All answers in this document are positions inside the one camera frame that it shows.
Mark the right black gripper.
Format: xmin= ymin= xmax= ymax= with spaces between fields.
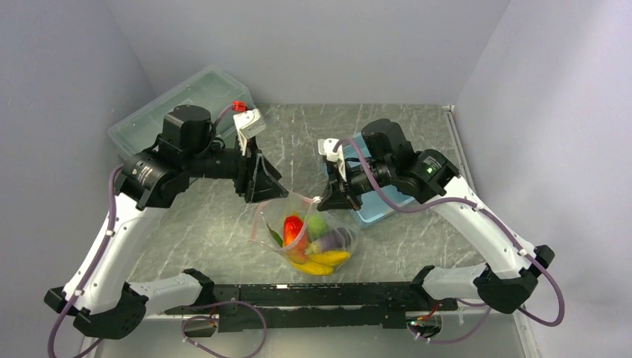
xmin=317 ymin=157 xmax=395 ymax=211

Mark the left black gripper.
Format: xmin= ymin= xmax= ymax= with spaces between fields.
xmin=185 ymin=132 xmax=288 ymax=203

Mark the light blue plastic basket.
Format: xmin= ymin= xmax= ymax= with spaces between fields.
xmin=343 ymin=144 xmax=416 ymax=228

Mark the small green lime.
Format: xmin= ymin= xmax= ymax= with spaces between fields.
xmin=307 ymin=213 xmax=329 ymax=240

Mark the dark purple eggplant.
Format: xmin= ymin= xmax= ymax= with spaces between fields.
xmin=306 ymin=231 xmax=350 ymax=254

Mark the clear zip top bag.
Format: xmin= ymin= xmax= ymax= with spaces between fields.
xmin=250 ymin=192 xmax=360 ymax=274

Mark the red orange mango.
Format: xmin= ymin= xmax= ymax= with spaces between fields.
xmin=282 ymin=215 xmax=303 ymax=246

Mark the green chili pepper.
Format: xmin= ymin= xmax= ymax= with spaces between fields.
xmin=266 ymin=224 xmax=283 ymax=248

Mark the yellow banana bunch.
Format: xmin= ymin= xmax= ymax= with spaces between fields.
xmin=289 ymin=251 xmax=352 ymax=276

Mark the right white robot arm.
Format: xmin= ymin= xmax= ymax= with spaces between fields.
xmin=317 ymin=142 xmax=554 ymax=314

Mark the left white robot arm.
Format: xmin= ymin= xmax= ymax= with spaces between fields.
xmin=44 ymin=149 xmax=288 ymax=339

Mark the clear green storage box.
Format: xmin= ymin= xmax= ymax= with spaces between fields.
xmin=108 ymin=66 xmax=254 ymax=159

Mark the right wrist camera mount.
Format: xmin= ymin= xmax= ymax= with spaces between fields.
xmin=317 ymin=118 xmax=416 ymax=179

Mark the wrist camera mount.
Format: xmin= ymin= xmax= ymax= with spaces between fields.
xmin=317 ymin=118 xmax=416 ymax=179
xmin=157 ymin=101 xmax=268 ymax=159

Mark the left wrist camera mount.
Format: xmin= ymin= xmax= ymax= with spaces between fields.
xmin=157 ymin=101 xmax=268 ymax=159

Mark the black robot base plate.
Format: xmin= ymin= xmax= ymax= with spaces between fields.
xmin=166 ymin=282 xmax=458 ymax=333

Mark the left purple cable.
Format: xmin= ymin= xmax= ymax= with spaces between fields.
xmin=47 ymin=164 xmax=124 ymax=358

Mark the purple cable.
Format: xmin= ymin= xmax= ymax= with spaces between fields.
xmin=332 ymin=136 xmax=566 ymax=345
xmin=47 ymin=164 xmax=124 ymax=358

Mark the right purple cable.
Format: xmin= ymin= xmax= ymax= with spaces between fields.
xmin=332 ymin=136 xmax=566 ymax=345

